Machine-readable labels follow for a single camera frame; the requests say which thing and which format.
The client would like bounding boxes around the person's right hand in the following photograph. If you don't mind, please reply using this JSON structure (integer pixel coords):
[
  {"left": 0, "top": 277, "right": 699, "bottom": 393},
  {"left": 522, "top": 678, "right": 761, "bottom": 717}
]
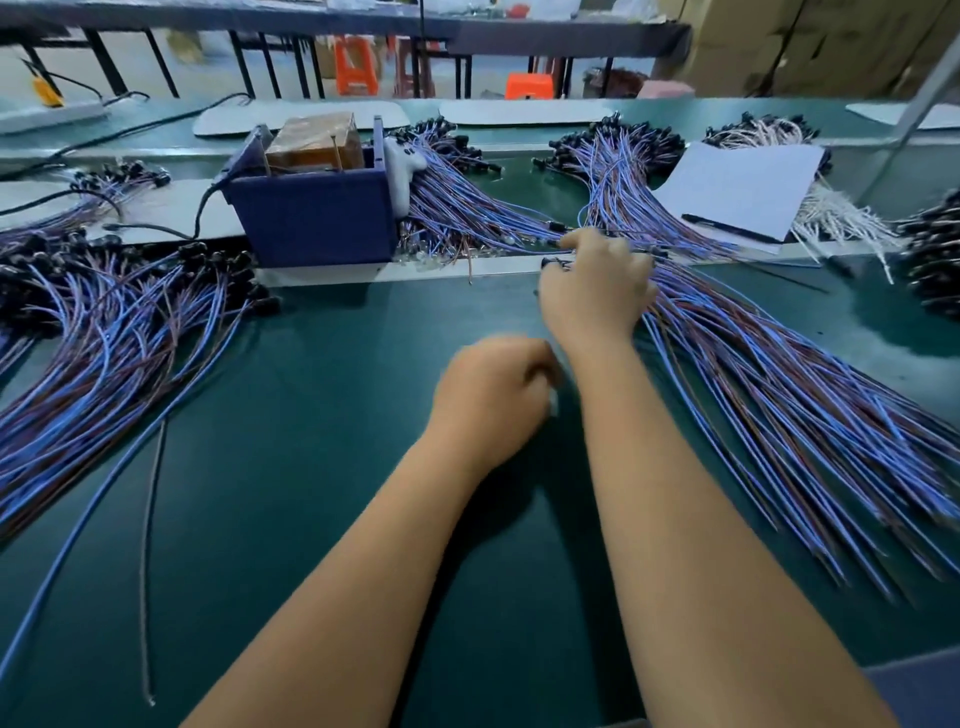
[{"left": 538, "top": 228, "right": 657, "bottom": 362}]

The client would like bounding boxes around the person's left hand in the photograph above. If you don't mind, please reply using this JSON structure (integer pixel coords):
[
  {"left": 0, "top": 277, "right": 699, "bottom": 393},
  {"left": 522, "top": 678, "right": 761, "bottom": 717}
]
[{"left": 424, "top": 333, "right": 567, "bottom": 474}]

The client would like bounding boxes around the pile of wired lamps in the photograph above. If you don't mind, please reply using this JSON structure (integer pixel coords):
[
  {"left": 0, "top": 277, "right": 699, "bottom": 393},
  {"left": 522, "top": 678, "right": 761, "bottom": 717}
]
[
  {"left": 0, "top": 225, "right": 284, "bottom": 692},
  {"left": 540, "top": 247, "right": 960, "bottom": 602}
]

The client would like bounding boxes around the blue plastic tester box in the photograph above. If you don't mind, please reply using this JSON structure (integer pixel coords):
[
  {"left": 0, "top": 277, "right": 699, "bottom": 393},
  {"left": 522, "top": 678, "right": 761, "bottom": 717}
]
[{"left": 222, "top": 123, "right": 407, "bottom": 269}]

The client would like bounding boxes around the person's left forearm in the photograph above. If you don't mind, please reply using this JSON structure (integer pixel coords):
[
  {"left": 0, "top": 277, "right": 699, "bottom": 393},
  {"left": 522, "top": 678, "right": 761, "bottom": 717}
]
[{"left": 183, "top": 435, "right": 512, "bottom": 728}]

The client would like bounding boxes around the person's right forearm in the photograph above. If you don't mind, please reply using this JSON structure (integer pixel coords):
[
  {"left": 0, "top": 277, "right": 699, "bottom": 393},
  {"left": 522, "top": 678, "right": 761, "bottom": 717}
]
[{"left": 570, "top": 337, "right": 899, "bottom": 728}]

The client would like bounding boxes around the white power strip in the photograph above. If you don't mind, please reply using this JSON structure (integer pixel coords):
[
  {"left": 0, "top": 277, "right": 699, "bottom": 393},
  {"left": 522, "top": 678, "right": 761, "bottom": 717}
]
[{"left": 0, "top": 97, "right": 110, "bottom": 137}]

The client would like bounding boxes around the black pen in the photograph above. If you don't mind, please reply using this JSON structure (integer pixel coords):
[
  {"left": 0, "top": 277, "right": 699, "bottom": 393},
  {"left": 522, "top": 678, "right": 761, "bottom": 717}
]
[{"left": 681, "top": 213, "right": 782, "bottom": 245}]

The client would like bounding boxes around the white paper sheet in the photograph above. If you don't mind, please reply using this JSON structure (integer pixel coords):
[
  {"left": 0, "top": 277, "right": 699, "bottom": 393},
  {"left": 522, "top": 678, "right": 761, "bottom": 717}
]
[{"left": 652, "top": 142, "right": 827, "bottom": 245}]

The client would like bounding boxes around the white flat mat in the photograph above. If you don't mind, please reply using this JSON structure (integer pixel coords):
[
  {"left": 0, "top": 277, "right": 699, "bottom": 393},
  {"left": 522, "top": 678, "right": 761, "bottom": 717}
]
[
  {"left": 847, "top": 102, "right": 960, "bottom": 131},
  {"left": 192, "top": 99, "right": 410, "bottom": 137},
  {"left": 0, "top": 177, "right": 249, "bottom": 242},
  {"left": 435, "top": 99, "right": 617, "bottom": 128}
]

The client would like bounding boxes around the orange plastic stool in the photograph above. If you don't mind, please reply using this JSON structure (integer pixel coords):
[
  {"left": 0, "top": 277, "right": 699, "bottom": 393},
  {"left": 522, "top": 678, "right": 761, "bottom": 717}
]
[
  {"left": 504, "top": 72, "right": 557, "bottom": 101},
  {"left": 334, "top": 36, "right": 381, "bottom": 98}
]

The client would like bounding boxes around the thin black stand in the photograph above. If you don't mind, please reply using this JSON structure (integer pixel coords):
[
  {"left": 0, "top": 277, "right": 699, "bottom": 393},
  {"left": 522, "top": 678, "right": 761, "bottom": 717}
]
[{"left": 414, "top": 0, "right": 431, "bottom": 99}]

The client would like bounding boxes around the brown cardboard block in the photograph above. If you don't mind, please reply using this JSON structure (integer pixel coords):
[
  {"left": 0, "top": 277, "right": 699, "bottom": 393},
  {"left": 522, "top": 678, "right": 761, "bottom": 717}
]
[{"left": 265, "top": 112, "right": 365, "bottom": 174}]

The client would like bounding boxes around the stack of large cardboard boxes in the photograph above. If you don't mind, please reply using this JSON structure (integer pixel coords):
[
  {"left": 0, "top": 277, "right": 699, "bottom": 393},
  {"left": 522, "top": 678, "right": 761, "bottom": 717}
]
[{"left": 660, "top": 0, "right": 960, "bottom": 104}]

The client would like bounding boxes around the grey metal pole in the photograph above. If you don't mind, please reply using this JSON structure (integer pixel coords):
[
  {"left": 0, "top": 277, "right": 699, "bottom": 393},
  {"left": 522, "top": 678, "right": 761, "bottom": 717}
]
[{"left": 855, "top": 37, "right": 960, "bottom": 197}]

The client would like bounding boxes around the long grey workbench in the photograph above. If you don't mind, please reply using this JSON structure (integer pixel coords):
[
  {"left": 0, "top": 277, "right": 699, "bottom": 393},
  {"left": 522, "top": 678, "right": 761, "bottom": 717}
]
[{"left": 0, "top": 0, "right": 695, "bottom": 99}]

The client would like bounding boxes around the loose grey wire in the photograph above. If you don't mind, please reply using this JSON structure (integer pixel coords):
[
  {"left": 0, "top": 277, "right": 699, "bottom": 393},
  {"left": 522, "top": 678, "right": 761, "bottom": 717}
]
[{"left": 139, "top": 420, "right": 170, "bottom": 707}]

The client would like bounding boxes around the black power cable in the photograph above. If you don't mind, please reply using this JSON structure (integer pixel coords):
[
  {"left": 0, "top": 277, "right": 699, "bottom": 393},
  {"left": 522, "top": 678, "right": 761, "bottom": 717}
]
[{"left": 0, "top": 93, "right": 249, "bottom": 234}]

